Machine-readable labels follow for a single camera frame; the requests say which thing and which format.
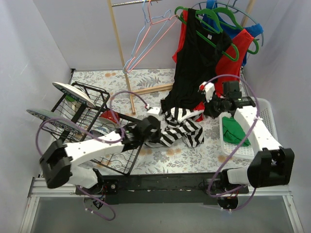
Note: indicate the green hanger rear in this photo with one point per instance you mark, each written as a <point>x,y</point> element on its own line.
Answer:
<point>227,11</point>

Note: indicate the green hanger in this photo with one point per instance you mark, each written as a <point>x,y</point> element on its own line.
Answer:
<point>211,14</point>
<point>227,11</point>

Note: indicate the black wire dish rack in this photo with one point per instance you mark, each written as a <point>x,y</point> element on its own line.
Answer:
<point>82,114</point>

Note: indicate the grey-green patterned plate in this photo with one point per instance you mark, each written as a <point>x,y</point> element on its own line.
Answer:
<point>56,119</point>

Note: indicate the white patterned plate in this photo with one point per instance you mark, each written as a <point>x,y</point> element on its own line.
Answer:
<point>74,93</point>

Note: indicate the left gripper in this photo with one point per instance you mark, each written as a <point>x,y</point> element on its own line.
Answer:
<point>155,132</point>

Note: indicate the blue white bowl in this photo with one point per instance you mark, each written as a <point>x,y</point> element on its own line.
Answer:
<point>100,131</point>

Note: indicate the floral tablecloth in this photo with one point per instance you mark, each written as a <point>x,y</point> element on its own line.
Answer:
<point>179,158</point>

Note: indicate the green shirt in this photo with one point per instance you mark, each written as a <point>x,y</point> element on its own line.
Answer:
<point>232,131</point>

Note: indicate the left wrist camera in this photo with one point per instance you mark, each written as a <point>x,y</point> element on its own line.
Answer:
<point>153,111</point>

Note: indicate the red bowl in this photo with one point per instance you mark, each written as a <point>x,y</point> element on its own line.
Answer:
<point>110,116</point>

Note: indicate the red tank top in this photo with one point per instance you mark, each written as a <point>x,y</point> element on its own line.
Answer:
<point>226,69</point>

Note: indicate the blue tank top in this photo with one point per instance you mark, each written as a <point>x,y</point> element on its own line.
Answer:
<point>232,30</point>

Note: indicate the green hanger front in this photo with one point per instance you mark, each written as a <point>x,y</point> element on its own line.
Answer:
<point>211,14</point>

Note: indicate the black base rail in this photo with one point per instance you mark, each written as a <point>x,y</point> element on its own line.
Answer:
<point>158,188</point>

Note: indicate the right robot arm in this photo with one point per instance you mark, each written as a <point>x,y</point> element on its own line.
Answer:
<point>272,163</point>

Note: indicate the black white striped tank top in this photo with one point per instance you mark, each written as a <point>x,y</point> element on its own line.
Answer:
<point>181,124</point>

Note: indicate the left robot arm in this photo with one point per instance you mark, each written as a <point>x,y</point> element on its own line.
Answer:
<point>61,162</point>

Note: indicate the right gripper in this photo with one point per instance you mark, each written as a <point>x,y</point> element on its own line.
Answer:
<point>210,109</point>

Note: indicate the white plastic basket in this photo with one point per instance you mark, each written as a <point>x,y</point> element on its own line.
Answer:
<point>246,152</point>

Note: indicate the wooden clothes rack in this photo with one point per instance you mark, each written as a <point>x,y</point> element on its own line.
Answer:
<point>117,37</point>

